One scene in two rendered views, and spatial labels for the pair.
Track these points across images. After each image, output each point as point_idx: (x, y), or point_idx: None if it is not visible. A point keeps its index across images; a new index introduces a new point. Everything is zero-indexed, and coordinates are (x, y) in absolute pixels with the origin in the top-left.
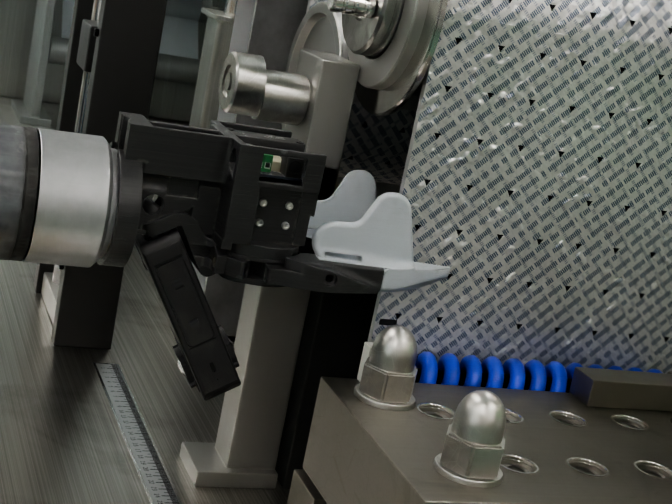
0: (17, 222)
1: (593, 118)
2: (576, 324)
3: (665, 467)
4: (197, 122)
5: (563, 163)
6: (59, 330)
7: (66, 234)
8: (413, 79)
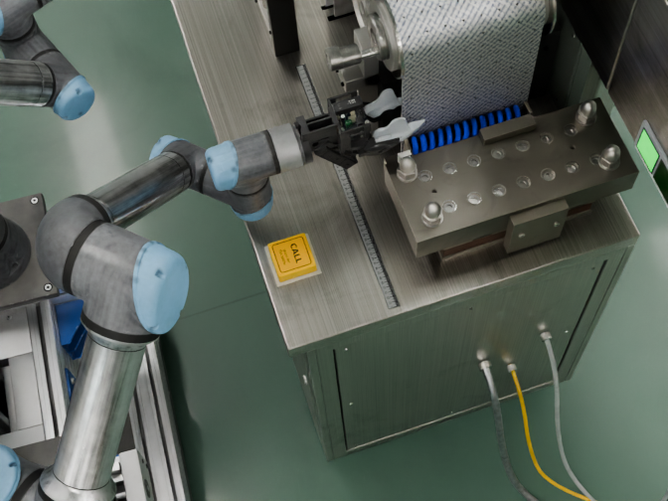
0: (275, 173)
1: (473, 60)
2: (481, 103)
3: (503, 186)
4: None
5: (464, 74)
6: (276, 53)
7: (291, 169)
8: (398, 79)
